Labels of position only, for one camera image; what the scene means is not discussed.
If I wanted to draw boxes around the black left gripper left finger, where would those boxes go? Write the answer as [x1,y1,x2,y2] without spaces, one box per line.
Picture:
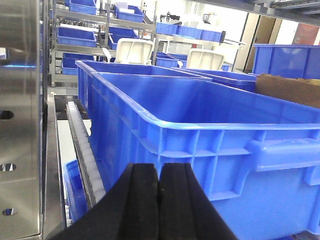
[53,163,159,240]

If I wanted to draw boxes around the white plastic chair left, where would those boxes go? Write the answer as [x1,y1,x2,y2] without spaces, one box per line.
[114,38,155,65]

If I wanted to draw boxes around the stainless steel column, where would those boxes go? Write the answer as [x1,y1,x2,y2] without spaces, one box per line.
[0,0,45,240]

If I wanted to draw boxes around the small blue bin bottom left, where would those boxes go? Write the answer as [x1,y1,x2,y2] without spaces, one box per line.
[62,159,88,223]

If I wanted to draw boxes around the white roller track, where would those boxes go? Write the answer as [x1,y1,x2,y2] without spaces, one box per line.
[66,101,106,209]

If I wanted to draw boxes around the brown cardboard sheet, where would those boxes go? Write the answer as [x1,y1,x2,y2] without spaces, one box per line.
[255,74,320,108]

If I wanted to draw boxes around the blue crate far right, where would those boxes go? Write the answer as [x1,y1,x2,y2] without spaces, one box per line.
[252,44,320,79]

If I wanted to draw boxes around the white plastic chair right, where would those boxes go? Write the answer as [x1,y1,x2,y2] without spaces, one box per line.
[186,48,225,71]

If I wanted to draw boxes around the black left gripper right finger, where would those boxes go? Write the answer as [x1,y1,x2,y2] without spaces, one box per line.
[159,163,237,240]

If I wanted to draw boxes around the metal shelving rack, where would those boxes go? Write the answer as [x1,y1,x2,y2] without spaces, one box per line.
[49,0,245,87]

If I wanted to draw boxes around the large blue plastic crate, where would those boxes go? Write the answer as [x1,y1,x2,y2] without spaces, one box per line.
[81,72,320,240]

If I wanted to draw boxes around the white plastic chair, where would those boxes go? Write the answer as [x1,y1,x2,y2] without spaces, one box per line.
[114,38,155,65]
[186,48,225,71]

